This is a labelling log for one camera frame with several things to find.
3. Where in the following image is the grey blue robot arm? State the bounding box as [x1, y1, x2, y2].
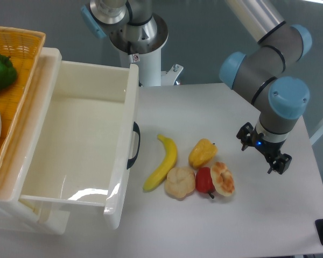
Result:
[81, 1, 312, 174]

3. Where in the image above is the round bread roll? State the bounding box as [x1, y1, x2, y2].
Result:
[164, 167, 195, 199]

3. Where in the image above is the green bell pepper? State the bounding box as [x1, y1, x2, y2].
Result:
[0, 54, 18, 90]

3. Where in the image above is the red bell pepper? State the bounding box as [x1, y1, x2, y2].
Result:
[195, 167, 215, 199]

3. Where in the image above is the white plastic drawer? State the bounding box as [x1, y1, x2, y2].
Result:
[20, 61, 139, 230]

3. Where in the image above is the glazed donut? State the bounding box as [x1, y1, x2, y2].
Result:
[210, 162, 235, 197]

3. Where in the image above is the black drawer handle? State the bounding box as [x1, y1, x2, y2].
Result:
[127, 121, 141, 170]

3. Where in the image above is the white drawer cabinet frame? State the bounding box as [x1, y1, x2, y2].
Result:
[0, 47, 69, 234]

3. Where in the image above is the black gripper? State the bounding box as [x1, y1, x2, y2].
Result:
[236, 122, 292, 175]

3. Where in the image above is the yellow bell pepper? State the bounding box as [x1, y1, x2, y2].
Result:
[188, 139, 218, 169]

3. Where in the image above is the yellow banana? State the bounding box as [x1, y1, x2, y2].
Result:
[143, 134, 178, 192]

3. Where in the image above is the orange woven basket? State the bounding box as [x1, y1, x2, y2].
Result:
[0, 26, 46, 169]

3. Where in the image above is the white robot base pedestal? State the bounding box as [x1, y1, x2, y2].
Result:
[109, 13, 184, 87]

